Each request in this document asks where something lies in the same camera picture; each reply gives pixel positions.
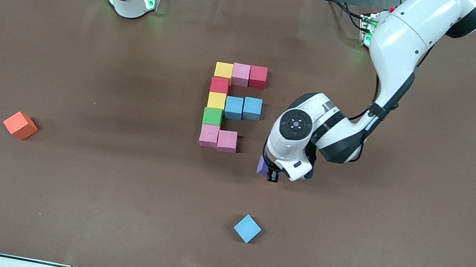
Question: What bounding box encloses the blue foam block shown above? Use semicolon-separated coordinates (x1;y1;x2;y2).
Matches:
231;212;264;246
241;96;264;122
223;95;246;121

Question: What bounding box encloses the pink foam block with slit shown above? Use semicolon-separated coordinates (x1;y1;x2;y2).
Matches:
198;122;222;149

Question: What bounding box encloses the green foam block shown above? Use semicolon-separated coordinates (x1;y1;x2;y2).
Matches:
202;106;224;128

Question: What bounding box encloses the yellow foam block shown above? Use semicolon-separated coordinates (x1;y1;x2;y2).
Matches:
206;91;228;112
214;61;235;80

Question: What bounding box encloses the red foam block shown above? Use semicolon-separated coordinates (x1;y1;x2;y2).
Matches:
209;75;231;96
247;64;270;91

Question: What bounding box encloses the orange foam block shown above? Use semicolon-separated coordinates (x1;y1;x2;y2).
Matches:
0;108;41;143

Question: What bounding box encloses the brown table mat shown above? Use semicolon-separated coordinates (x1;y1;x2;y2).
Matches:
0;0;476;267

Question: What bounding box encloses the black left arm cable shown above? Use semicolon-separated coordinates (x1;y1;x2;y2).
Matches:
260;0;438;193

